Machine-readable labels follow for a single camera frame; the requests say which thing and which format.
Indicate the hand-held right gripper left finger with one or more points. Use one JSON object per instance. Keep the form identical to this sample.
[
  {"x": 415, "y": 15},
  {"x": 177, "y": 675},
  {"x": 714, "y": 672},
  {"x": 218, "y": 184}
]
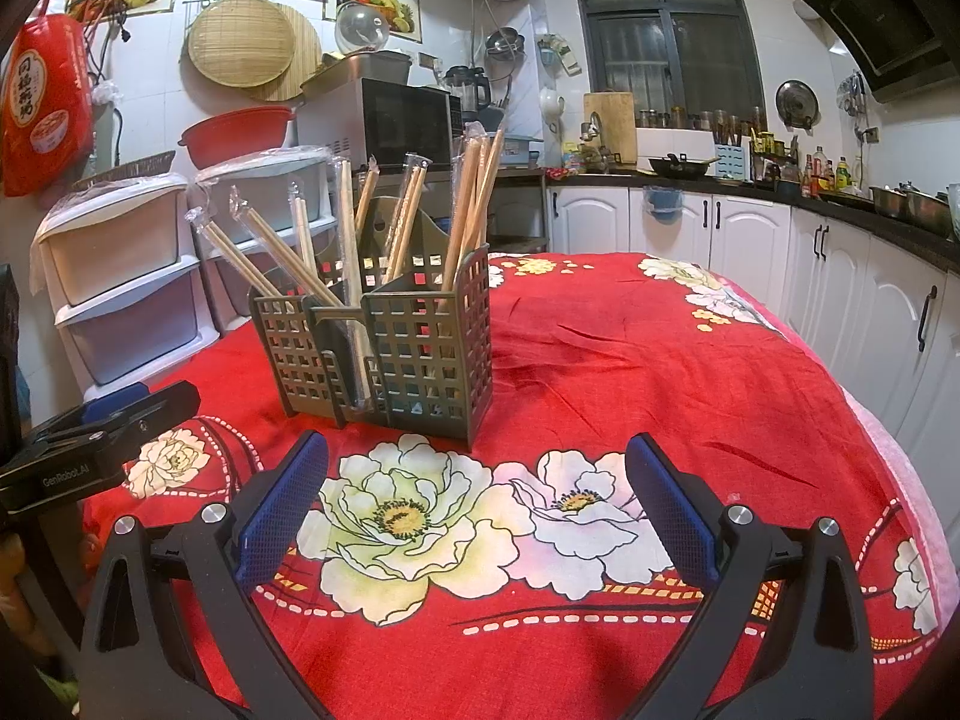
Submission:
[{"x": 281, "y": 510}]

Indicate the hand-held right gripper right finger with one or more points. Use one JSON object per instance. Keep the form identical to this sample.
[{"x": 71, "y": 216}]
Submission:
[{"x": 671, "y": 517}]

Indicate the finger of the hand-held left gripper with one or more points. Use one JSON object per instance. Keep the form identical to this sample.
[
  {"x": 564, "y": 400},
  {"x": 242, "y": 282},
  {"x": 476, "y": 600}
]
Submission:
[
  {"x": 112, "y": 442},
  {"x": 112, "y": 399}
]

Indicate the grey plastic utensil holder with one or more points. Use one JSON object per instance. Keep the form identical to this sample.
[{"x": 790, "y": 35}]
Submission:
[{"x": 427, "y": 360}]

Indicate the bunch of chopsticks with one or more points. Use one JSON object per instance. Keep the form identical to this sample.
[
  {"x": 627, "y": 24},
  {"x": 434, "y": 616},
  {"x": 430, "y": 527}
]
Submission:
[{"x": 466, "y": 195}]

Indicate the hanging steel utensils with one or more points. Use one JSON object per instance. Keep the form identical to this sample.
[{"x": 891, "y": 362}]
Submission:
[{"x": 853, "y": 94}]

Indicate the plastic drawer unit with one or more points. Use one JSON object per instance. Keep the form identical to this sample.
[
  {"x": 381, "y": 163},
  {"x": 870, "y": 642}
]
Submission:
[
  {"x": 270, "y": 187},
  {"x": 112, "y": 240}
]

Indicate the red floral blanket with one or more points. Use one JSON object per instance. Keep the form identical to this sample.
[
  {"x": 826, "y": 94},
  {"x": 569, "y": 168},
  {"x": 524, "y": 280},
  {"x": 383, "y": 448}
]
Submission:
[{"x": 600, "y": 360}]

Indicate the brown cardboard piece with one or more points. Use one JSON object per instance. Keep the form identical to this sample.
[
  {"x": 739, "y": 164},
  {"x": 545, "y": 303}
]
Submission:
[{"x": 135, "y": 169}]

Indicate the pink blanket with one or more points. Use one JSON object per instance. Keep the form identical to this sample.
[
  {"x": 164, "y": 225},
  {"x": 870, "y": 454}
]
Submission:
[{"x": 915, "y": 480}]

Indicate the white kitchen cabinets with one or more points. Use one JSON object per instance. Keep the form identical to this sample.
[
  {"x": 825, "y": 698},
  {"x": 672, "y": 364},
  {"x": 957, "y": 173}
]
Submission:
[{"x": 750, "y": 240}]

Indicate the red plastic basin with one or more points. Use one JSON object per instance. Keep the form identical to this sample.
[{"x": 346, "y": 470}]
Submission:
[{"x": 232, "y": 135}]

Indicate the red hanging bag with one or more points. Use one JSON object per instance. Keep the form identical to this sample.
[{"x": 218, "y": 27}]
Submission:
[{"x": 45, "y": 105}]

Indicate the blue hanging bin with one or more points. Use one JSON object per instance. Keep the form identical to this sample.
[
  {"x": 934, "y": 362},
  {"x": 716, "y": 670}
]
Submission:
[{"x": 664, "y": 206}]

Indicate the black wok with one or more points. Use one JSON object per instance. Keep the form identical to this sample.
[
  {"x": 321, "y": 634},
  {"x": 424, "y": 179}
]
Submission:
[{"x": 675, "y": 166}]

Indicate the white knife rack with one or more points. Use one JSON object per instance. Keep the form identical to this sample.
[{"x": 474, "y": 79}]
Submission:
[{"x": 731, "y": 161}]

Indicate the row of condiment bottles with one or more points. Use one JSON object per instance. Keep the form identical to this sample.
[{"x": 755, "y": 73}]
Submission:
[{"x": 825, "y": 176}]

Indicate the metal kitchen shelf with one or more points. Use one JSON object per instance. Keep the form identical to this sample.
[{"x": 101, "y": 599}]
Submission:
[{"x": 525, "y": 172}]

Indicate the white box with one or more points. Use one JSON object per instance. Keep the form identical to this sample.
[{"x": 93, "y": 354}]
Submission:
[{"x": 675, "y": 142}]

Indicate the round bamboo tray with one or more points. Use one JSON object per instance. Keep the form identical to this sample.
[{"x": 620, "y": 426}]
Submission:
[
  {"x": 304, "y": 67},
  {"x": 240, "y": 41}
]

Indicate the steel pot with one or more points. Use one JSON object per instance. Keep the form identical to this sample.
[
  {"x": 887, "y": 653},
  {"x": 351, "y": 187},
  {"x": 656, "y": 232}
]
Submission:
[
  {"x": 928, "y": 211},
  {"x": 889, "y": 201}
]

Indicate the wooden cutting board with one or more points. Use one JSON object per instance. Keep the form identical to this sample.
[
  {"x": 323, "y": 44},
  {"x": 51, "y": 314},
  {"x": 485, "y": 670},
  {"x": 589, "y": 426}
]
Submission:
[{"x": 615, "y": 127}]

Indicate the light blue appliance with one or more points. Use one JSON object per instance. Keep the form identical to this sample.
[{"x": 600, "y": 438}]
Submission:
[{"x": 523, "y": 150}]

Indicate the row of jars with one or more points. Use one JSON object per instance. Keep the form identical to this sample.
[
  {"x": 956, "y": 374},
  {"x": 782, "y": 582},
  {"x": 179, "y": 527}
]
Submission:
[{"x": 675, "y": 118}]

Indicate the microwave oven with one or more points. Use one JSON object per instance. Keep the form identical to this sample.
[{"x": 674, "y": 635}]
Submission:
[{"x": 405, "y": 124}]

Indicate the white hanging jug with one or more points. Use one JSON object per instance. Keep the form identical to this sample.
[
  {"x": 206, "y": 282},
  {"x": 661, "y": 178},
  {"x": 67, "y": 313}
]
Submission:
[{"x": 553, "y": 103}]

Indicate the metal baking tray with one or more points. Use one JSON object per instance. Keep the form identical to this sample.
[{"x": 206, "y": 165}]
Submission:
[{"x": 390, "y": 67}]

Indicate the steel pot lid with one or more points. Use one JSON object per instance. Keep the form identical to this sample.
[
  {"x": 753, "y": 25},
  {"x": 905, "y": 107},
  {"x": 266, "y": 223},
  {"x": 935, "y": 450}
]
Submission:
[{"x": 796, "y": 101}]

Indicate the glass pot lid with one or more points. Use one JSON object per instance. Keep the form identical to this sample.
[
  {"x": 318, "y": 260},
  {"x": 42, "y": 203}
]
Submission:
[{"x": 364, "y": 28}]

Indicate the black blender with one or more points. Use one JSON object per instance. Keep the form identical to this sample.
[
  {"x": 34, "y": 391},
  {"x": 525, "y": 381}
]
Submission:
[{"x": 466, "y": 90}]

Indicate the hanging vegetable grater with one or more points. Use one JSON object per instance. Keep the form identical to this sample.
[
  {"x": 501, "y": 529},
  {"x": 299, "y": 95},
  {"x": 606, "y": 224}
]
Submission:
[{"x": 566, "y": 60}]

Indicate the dark framed window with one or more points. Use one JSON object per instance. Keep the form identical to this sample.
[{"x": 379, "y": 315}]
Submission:
[{"x": 660, "y": 37}]

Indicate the hanging steel colander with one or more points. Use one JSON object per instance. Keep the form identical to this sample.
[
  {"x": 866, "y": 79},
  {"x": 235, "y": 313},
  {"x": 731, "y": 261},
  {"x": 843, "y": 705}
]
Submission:
[{"x": 504, "y": 45}]

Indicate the black range hood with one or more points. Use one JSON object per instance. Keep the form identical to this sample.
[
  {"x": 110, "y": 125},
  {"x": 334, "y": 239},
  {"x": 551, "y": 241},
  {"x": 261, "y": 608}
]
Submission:
[{"x": 885, "y": 15}]

